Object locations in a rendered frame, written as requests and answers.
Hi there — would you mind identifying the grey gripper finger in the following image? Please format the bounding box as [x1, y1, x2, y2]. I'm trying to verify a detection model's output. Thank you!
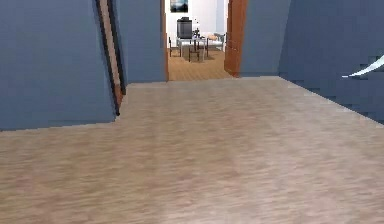
[341, 54, 384, 79]

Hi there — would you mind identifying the brown room door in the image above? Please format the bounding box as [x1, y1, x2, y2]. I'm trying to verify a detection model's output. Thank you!
[223, 0, 250, 78]
[95, 0, 128, 117]

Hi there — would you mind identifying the white table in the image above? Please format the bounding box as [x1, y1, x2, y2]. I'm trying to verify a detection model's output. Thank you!
[175, 36, 208, 63]

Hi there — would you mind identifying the dark framed wall picture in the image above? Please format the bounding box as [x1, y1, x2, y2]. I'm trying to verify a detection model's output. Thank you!
[169, 0, 190, 14]

